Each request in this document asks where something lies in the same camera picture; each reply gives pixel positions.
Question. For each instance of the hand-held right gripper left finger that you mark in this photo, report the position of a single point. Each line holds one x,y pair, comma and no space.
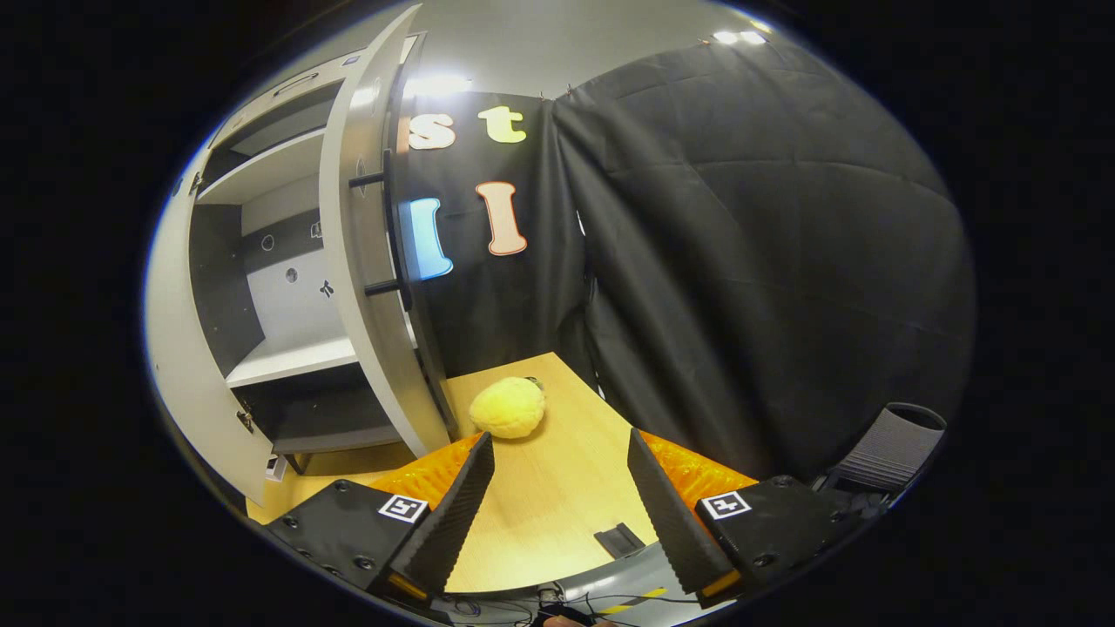
449,514

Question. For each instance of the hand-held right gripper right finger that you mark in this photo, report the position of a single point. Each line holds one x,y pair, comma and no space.
666,514

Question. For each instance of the grey cabinet door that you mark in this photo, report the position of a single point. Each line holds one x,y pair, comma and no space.
366,261
187,366

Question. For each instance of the grey white cabinet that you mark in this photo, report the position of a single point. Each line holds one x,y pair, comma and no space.
287,357

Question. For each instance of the yellow black striped tape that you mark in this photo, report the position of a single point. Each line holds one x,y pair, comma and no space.
634,600

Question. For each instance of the yellow plush toy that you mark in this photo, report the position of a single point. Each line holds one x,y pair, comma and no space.
508,407

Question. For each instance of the black backdrop cloth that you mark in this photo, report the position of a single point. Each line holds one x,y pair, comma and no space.
766,261

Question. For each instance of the ceiling light panel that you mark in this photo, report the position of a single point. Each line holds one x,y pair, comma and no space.
740,37

